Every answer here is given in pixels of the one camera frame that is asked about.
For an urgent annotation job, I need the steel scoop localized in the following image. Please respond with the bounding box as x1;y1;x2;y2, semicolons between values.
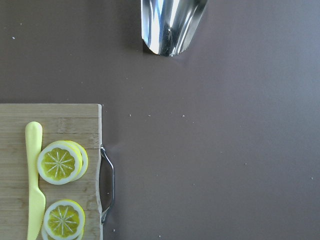
140;0;208;57

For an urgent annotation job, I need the lemon slice near handle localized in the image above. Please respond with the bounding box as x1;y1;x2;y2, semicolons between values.
37;140;89;185

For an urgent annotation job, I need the yellow plastic knife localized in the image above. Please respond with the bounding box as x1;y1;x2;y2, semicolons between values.
25;121;46;240

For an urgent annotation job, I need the bamboo cutting board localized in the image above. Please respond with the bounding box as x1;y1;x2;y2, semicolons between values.
0;103;103;240

